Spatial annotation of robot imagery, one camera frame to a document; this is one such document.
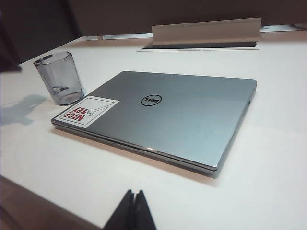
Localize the silver Dell laptop with sticker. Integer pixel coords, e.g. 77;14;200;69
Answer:
50;70;258;179

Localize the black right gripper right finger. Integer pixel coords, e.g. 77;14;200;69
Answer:
134;189;159;230

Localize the beige fabric desk partition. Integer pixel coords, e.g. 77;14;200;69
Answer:
69;0;307;37

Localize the clear glass mug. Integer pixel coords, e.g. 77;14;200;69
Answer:
33;50;85;106

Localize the white cable tray flap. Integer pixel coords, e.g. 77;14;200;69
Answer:
151;17;262;46

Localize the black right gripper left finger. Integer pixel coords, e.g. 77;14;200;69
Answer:
108;189;136;230

